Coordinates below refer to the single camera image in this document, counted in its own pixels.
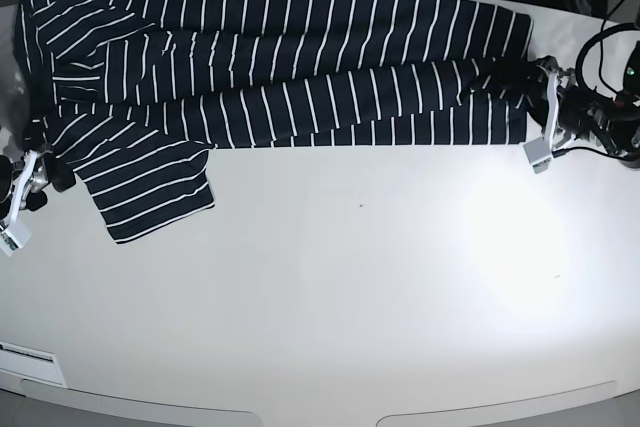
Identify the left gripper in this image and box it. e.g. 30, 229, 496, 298
464, 59, 609, 143

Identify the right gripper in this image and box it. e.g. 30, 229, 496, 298
17, 119, 76, 212

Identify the navy white striped T-shirt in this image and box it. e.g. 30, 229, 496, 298
14, 0, 533, 244

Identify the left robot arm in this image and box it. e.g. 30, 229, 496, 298
460, 22, 639, 171

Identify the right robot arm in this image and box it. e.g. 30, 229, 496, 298
1, 121, 76, 218

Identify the white label sticker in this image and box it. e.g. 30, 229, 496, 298
0, 341, 67, 388

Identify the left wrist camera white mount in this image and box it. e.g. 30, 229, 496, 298
523, 56, 575, 174

